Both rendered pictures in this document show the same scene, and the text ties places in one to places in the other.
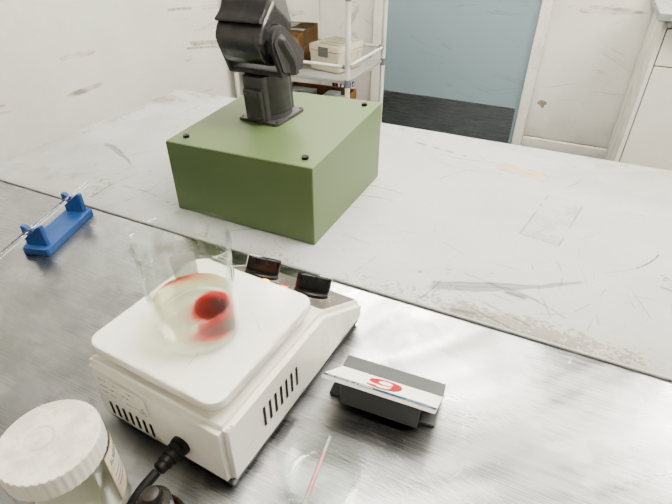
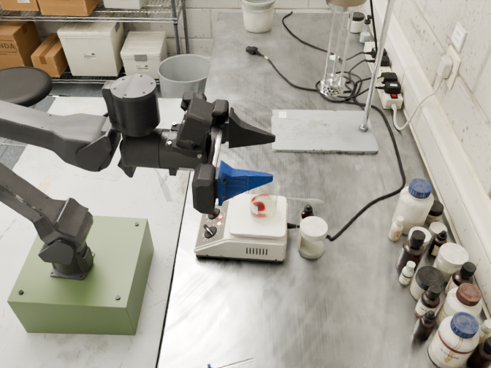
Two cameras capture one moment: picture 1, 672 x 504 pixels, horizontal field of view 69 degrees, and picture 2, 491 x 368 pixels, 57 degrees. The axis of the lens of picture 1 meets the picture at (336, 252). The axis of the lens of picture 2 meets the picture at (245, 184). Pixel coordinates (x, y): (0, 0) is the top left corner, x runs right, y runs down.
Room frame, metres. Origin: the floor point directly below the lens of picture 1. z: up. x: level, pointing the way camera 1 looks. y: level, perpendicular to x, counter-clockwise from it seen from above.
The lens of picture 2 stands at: (0.57, 0.70, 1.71)
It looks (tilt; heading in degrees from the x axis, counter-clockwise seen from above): 43 degrees down; 246
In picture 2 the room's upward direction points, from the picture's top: straight up
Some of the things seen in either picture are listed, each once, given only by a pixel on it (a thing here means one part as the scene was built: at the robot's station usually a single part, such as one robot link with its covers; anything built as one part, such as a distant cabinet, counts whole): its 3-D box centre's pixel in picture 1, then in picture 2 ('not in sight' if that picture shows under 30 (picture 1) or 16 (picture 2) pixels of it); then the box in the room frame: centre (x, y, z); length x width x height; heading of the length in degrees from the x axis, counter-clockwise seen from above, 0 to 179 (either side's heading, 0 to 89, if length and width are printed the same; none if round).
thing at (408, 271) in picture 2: not in sight; (408, 272); (0.04, 0.33, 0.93); 0.02 x 0.02 x 0.06
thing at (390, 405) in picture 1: (386, 381); not in sight; (0.27, -0.04, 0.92); 0.09 x 0.06 x 0.04; 68
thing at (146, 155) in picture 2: not in sight; (139, 147); (0.50, 0.18, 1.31); 0.07 x 0.06 x 0.09; 151
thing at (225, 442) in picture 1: (235, 341); (246, 227); (0.29, 0.08, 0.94); 0.22 x 0.13 x 0.08; 151
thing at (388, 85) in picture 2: not in sight; (389, 87); (-0.36, -0.26, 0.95); 0.07 x 0.04 x 0.02; 154
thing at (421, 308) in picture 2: not in sight; (429, 301); (0.05, 0.40, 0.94); 0.04 x 0.04 x 0.09
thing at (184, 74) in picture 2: not in sight; (189, 98); (-0.08, -1.58, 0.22); 0.33 x 0.33 x 0.41
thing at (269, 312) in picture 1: (206, 322); (258, 215); (0.27, 0.10, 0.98); 0.12 x 0.12 x 0.01; 61
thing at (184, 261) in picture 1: (194, 287); (263, 199); (0.26, 0.10, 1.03); 0.07 x 0.06 x 0.08; 66
